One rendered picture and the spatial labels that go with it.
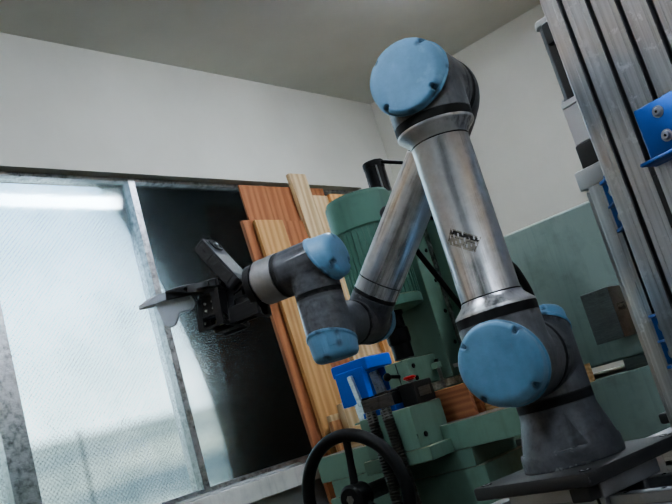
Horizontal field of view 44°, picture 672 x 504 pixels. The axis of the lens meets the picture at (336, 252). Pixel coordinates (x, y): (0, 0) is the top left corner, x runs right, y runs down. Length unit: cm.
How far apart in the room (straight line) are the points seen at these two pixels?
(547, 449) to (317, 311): 39
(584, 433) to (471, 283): 27
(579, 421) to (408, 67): 56
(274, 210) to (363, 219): 182
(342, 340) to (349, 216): 85
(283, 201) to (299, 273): 266
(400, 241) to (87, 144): 222
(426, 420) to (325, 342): 64
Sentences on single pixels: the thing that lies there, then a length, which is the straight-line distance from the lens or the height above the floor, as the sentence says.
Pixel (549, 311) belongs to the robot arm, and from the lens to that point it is 126.
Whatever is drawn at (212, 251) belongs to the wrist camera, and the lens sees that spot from 139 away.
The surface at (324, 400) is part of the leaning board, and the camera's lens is 354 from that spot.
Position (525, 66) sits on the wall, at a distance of 451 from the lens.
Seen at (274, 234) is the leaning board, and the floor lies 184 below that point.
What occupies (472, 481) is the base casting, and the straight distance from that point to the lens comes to 188.
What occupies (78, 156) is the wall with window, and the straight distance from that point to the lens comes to 335.
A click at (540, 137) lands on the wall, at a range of 442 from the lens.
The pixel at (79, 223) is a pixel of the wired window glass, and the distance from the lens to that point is 332.
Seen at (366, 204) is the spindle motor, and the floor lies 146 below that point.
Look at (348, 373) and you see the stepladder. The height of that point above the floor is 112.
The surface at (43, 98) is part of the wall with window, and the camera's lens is 340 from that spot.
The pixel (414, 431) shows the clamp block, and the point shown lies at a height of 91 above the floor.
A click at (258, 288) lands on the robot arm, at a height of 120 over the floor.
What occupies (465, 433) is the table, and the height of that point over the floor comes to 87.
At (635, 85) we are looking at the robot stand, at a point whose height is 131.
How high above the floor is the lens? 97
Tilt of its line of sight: 11 degrees up
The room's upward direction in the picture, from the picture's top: 16 degrees counter-clockwise
